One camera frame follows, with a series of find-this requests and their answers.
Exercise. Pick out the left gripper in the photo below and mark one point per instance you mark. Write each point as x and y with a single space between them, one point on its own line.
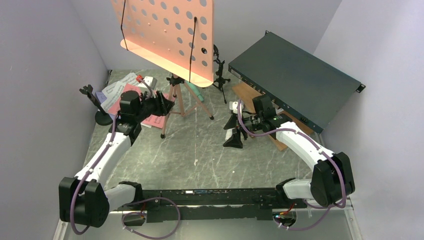
163 105

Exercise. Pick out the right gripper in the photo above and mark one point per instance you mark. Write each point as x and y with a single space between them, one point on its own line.
235 141

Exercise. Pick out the pink sheet music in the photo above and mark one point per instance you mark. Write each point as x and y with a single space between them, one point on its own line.
130 107

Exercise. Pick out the green condenser microphone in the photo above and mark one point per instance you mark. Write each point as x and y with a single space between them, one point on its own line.
196 91

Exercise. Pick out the black tripod mic stand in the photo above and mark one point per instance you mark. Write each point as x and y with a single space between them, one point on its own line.
220 80

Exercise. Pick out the white sheet music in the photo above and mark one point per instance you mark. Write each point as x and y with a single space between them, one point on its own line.
130 79
111 95

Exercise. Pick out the purple sheet paper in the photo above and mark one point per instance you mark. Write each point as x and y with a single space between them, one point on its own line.
101 96

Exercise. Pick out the black round-base mic stand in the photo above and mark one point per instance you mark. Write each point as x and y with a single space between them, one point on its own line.
101 116

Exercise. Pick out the pink music stand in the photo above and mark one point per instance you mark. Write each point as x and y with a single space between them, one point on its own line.
175 35

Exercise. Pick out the white handheld microphone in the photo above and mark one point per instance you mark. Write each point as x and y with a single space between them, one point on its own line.
228 134

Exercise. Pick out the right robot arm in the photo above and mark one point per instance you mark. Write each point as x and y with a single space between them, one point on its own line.
332 178

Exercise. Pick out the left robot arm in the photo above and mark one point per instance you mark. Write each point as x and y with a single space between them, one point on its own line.
82 198

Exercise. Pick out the wooden board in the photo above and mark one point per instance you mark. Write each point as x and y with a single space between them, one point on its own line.
246 93

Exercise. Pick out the dark rack audio unit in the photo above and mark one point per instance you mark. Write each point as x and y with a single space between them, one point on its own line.
306 87

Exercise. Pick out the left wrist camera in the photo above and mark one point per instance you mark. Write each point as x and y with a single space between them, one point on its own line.
145 82

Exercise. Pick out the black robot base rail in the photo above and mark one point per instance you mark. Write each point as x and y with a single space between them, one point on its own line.
213 204

